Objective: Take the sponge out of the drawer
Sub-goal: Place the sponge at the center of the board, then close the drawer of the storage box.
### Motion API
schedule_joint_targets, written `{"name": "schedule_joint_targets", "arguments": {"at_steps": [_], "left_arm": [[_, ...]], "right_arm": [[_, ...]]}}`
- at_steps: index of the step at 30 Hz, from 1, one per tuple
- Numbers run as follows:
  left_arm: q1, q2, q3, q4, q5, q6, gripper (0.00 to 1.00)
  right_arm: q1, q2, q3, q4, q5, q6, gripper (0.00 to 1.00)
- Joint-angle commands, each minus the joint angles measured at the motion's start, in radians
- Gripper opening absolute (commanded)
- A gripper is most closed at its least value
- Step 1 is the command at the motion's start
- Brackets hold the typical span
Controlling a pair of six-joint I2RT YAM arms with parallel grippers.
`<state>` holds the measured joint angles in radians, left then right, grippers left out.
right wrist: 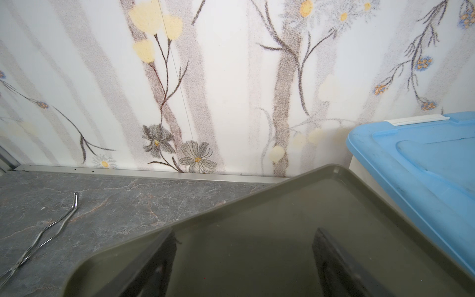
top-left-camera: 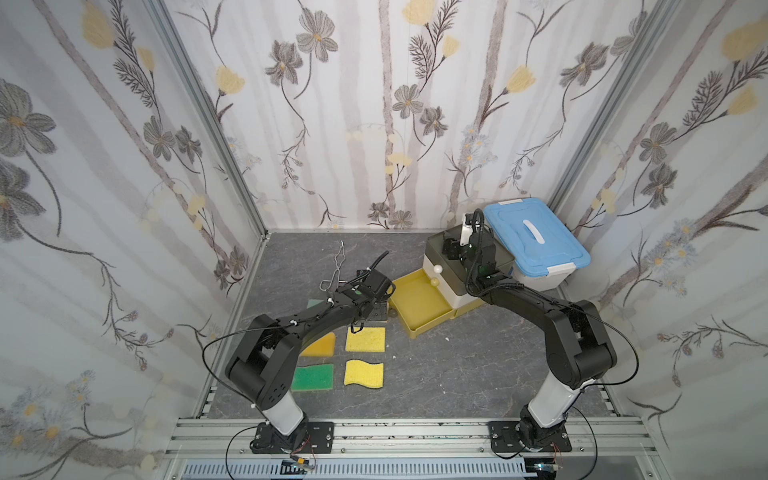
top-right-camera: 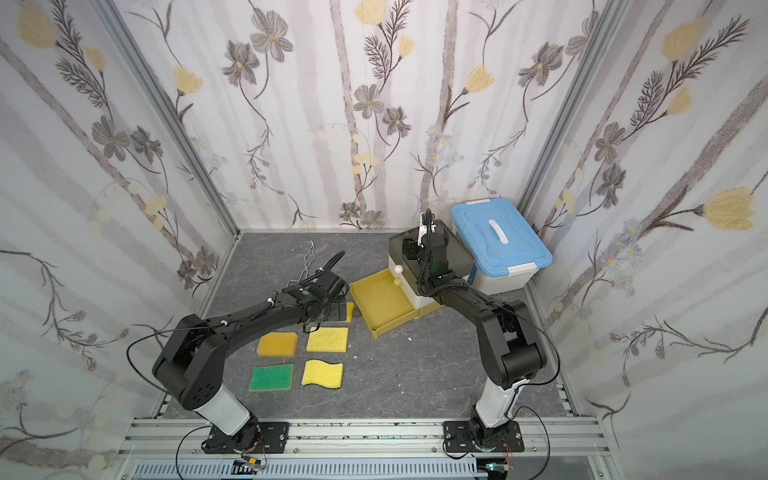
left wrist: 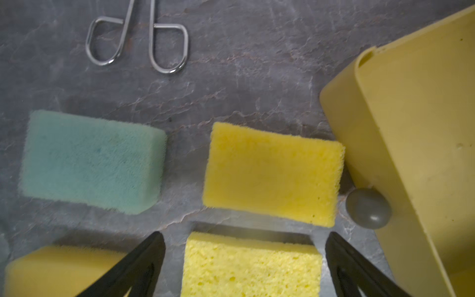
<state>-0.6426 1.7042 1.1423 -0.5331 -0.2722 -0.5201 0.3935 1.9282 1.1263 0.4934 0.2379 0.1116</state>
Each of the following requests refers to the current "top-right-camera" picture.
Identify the olive green drawer cabinet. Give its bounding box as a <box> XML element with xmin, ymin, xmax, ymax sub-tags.
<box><xmin>388</xmin><ymin>212</ymin><xmax>474</xmax><ymax>318</ymax></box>

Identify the yellow bottom drawer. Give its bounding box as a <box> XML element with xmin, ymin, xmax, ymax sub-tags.
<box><xmin>350</xmin><ymin>269</ymin><xmax>441</xmax><ymax>339</ymax></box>

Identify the white storage bin blue lid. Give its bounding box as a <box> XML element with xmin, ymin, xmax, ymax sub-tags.
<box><xmin>450</xmin><ymin>198</ymin><xmax>553</xmax><ymax>295</ymax></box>

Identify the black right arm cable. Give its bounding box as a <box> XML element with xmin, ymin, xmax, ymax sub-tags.
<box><xmin>509</xmin><ymin>311</ymin><xmax>562</xmax><ymax>388</ymax></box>

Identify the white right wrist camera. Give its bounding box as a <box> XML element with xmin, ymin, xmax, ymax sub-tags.
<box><xmin>418</xmin><ymin>209</ymin><xmax>434</xmax><ymax>243</ymax></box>

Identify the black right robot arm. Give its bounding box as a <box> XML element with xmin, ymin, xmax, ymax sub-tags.
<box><xmin>395</xmin><ymin>228</ymin><xmax>547</xmax><ymax>449</ymax></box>

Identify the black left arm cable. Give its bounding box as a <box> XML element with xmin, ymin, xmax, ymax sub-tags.
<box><xmin>124</xmin><ymin>326</ymin><xmax>187</xmax><ymax>397</ymax></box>

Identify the green scouring sponge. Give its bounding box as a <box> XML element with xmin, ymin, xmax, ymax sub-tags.
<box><xmin>248</xmin><ymin>364</ymin><xmax>294</xmax><ymax>392</ymax></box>

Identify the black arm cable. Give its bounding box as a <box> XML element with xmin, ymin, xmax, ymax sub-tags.
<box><xmin>509</xmin><ymin>311</ymin><xmax>562</xmax><ymax>388</ymax></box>
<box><xmin>124</xmin><ymin>326</ymin><xmax>187</xmax><ymax>397</ymax></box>

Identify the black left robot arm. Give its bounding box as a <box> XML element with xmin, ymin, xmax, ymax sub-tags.
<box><xmin>152</xmin><ymin>268</ymin><xmax>349</xmax><ymax>454</ymax></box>

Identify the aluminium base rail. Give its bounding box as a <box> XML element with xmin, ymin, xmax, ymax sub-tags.
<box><xmin>107</xmin><ymin>417</ymin><xmax>621</xmax><ymax>479</ymax></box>

